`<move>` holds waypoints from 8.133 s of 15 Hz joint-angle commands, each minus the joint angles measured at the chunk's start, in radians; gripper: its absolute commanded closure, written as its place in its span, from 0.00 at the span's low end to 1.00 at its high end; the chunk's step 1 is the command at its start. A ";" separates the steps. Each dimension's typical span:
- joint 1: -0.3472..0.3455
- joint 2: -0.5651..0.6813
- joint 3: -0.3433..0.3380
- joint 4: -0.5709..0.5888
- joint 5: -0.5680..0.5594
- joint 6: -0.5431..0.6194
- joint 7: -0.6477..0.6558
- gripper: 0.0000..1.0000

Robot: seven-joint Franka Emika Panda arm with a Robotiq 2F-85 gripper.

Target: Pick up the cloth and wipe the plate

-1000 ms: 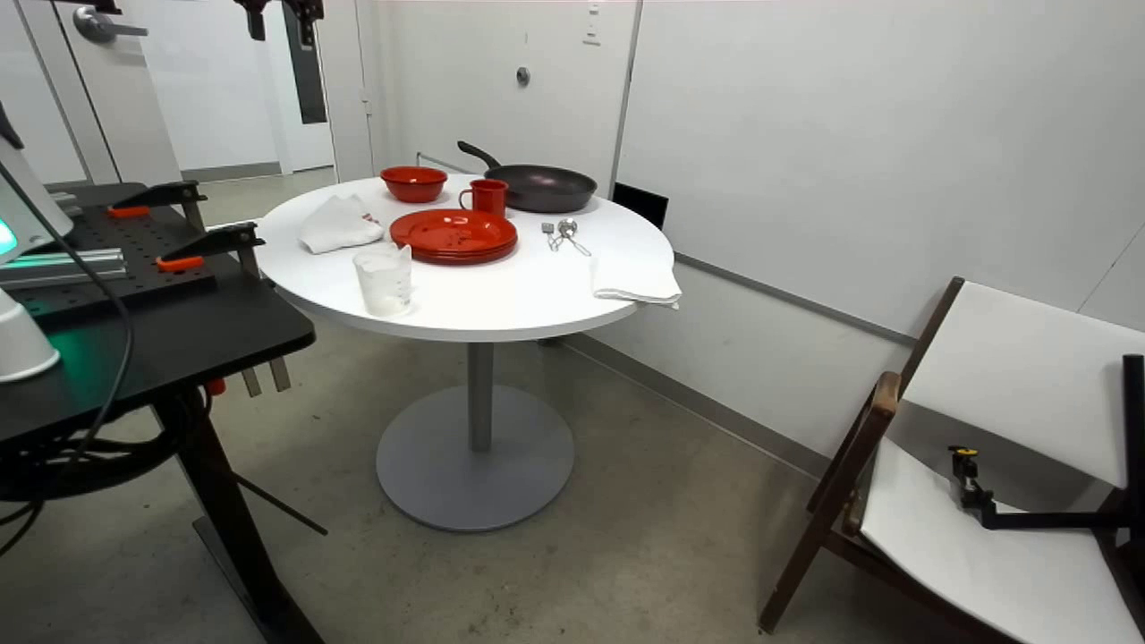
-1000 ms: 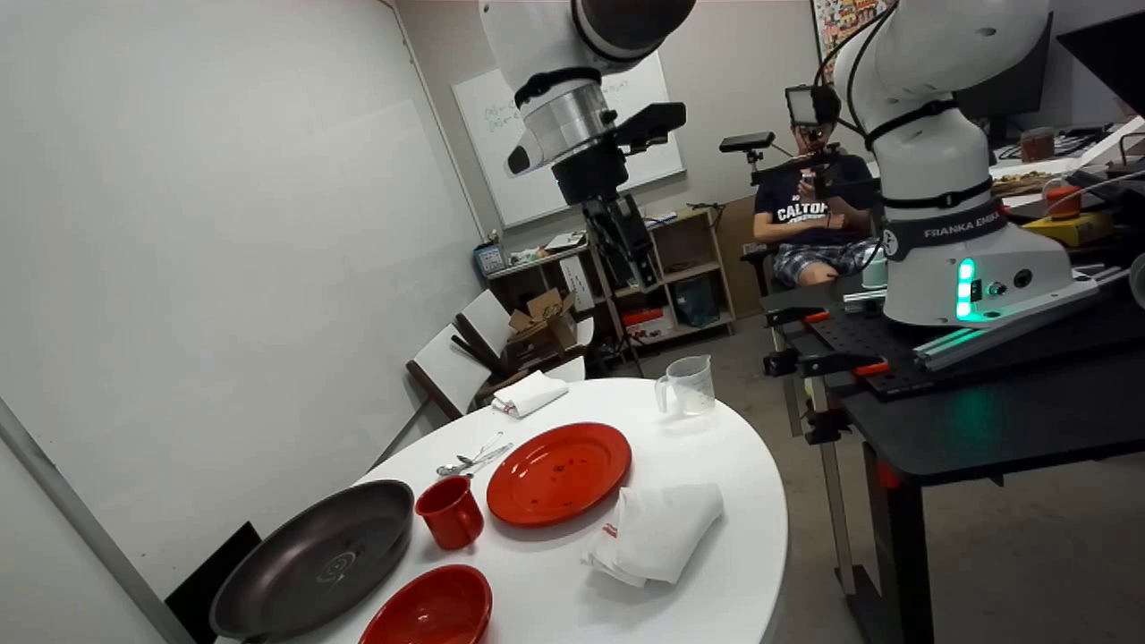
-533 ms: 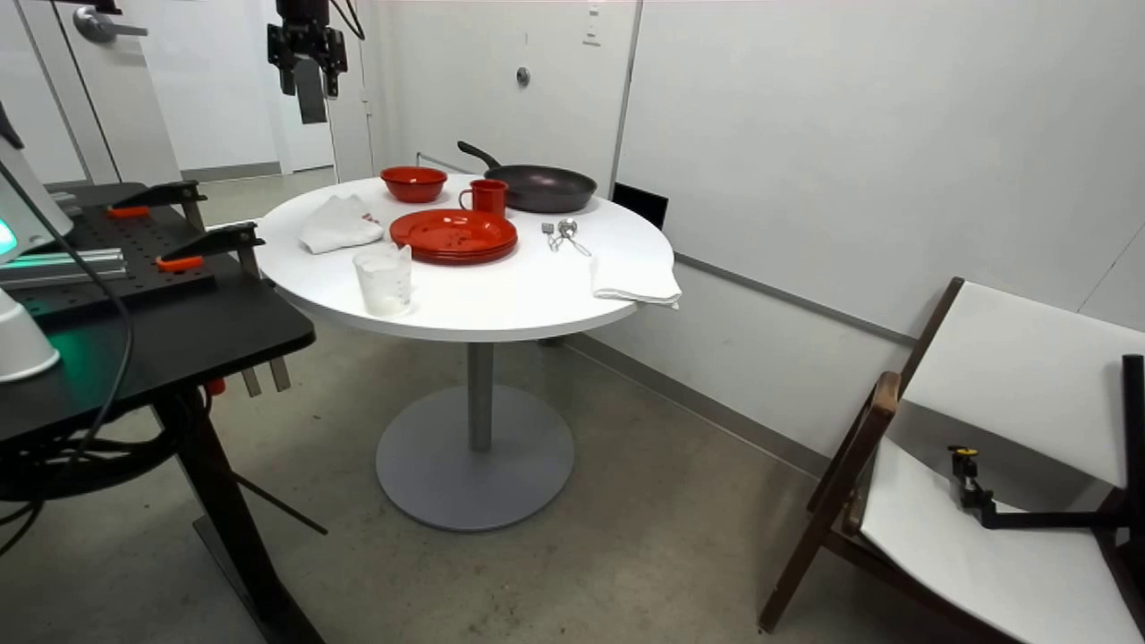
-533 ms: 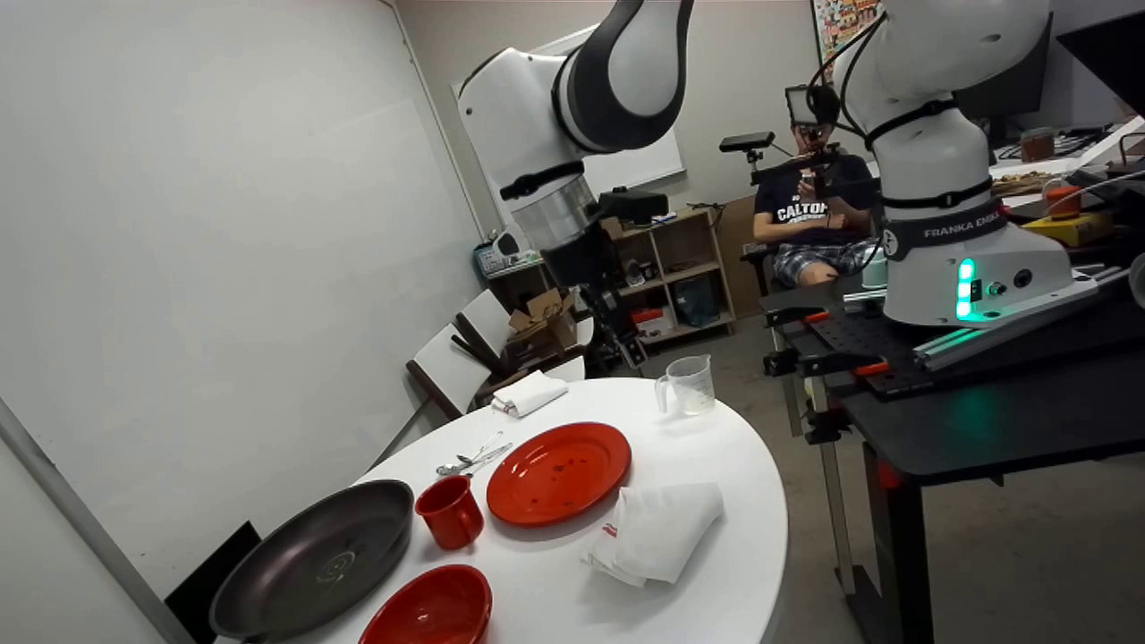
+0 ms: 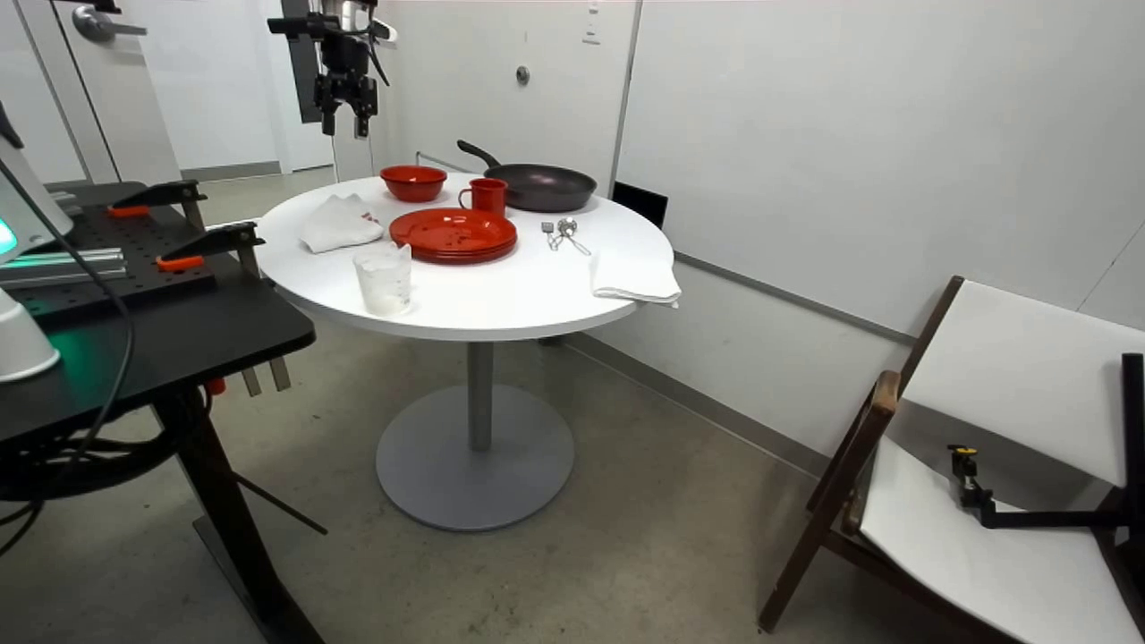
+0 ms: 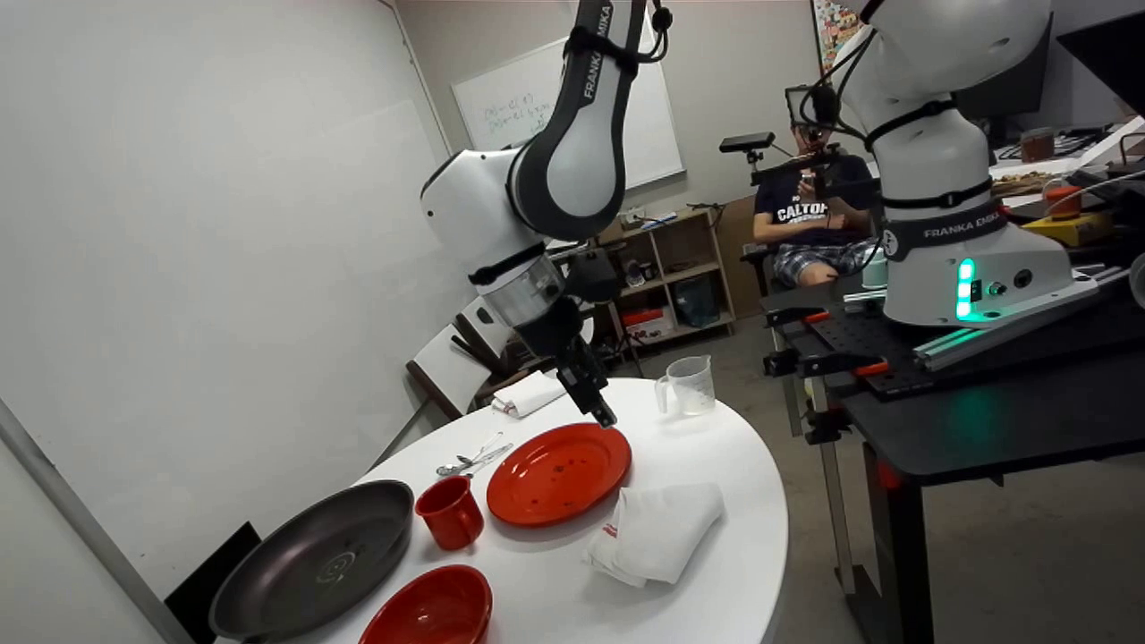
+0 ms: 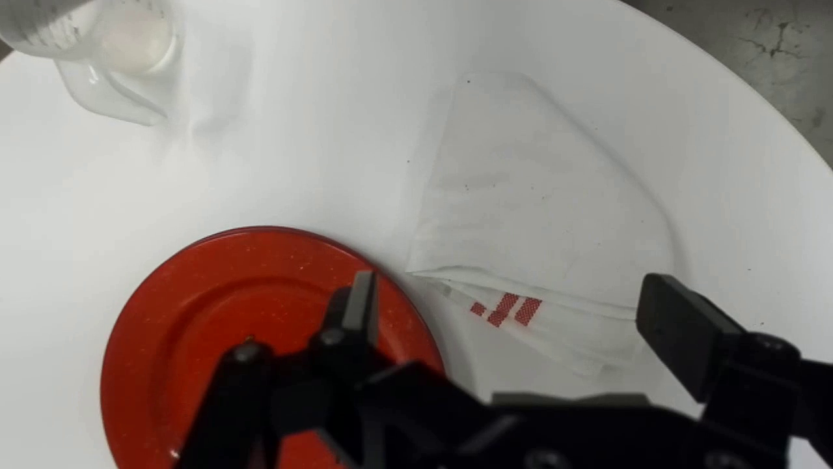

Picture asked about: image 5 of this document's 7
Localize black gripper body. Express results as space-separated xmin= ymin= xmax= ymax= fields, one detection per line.
xmin=313 ymin=32 xmax=387 ymax=98

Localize white cloth with red print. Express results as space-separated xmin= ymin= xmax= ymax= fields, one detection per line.
xmin=297 ymin=191 xmax=387 ymax=256

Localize red plate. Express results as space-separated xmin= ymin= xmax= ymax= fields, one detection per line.
xmin=387 ymin=208 xmax=523 ymax=267

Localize red bowl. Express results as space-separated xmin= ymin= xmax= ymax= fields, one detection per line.
xmin=381 ymin=164 xmax=450 ymax=208

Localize translucent plastic cup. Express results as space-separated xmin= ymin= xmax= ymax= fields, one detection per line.
xmin=351 ymin=244 xmax=420 ymax=318

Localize large black orange clamp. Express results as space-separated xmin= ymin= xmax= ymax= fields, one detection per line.
xmin=153 ymin=216 xmax=292 ymax=400

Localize small black orange clamp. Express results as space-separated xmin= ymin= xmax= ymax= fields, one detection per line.
xmin=105 ymin=176 xmax=210 ymax=233

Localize black frying pan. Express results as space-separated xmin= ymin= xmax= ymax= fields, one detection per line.
xmin=456 ymin=135 xmax=600 ymax=216

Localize metal spoon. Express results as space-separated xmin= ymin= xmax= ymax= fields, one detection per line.
xmin=555 ymin=215 xmax=593 ymax=256

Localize black desk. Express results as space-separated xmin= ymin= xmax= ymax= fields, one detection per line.
xmin=0 ymin=176 xmax=328 ymax=644

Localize plain white folded napkin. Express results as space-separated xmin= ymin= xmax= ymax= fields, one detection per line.
xmin=586 ymin=226 xmax=687 ymax=314

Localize grey angled panel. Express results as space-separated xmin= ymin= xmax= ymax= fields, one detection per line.
xmin=0 ymin=102 xmax=80 ymax=267

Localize white dome base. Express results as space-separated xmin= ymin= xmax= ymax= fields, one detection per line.
xmin=0 ymin=286 xmax=65 ymax=386

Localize wooden chair white cushions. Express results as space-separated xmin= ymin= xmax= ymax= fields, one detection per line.
xmin=760 ymin=274 xmax=1145 ymax=644

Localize metal door handle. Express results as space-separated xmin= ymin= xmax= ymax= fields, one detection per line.
xmin=69 ymin=0 xmax=152 ymax=46

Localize black wall box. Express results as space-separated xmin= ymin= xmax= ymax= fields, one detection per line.
xmin=610 ymin=180 xmax=672 ymax=233

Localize round white pedestal table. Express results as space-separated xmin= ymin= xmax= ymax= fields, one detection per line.
xmin=253 ymin=172 xmax=679 ymax=536

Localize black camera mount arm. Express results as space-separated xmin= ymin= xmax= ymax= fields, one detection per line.
xmin=945 ymin=351 xmax=1145 ymax=599

